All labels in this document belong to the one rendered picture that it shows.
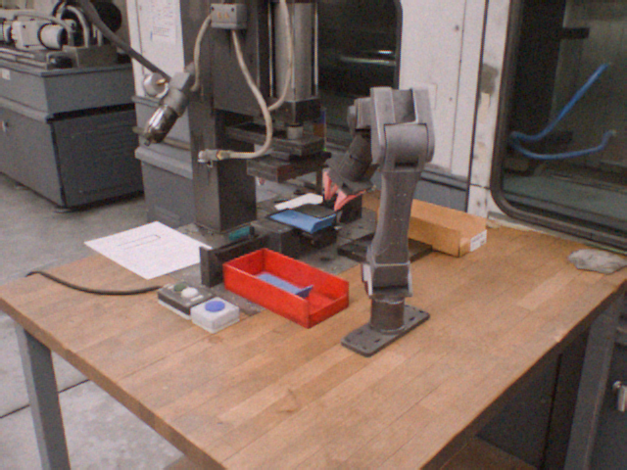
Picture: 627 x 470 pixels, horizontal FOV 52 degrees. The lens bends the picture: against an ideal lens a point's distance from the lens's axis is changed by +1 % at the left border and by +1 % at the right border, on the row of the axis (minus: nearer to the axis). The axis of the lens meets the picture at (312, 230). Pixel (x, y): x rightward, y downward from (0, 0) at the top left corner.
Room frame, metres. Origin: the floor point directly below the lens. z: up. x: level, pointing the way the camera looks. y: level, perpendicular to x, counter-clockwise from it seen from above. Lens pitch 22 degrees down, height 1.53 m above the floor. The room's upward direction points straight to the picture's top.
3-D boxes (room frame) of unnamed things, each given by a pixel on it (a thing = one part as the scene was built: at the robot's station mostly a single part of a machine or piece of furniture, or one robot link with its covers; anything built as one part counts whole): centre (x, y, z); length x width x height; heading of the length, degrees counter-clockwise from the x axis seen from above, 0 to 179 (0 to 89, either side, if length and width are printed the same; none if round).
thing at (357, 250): (1.41, -0.18, 0.91); 0.17 x 0.16 x 0.02; 137
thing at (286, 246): (1.44, 0.04, 0.94); 0.20 x 0.10 x 0.07; 137
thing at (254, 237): (1.31, 0.16, 0.95); 0.15 x 0.03 x 0.10; 137
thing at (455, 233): (1.52, -0.30, 0.93); 0.25 x 0.13 x 0.08; 47
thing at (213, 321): (1.09, 0.19, 0.90); 0.07 x 0.07 x 0.06; 47
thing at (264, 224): (1.44, 0.04, 0.98); 0.20 x 0.10 x 0.01; 137
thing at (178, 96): (1.54, 0.33, 1.25); 0.19 x 0.07 x 0.19; 137
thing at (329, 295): (1.18, 0.06, 0.93); 0.25 x 0.12 x 0.06; 47
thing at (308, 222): (1.40, 0.02, 1.00); 0.15 x 0.07 x 0.03; 47
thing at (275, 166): (1.48, 0.10, 1.22); 0.26 x 0.18 x 0.30; 47
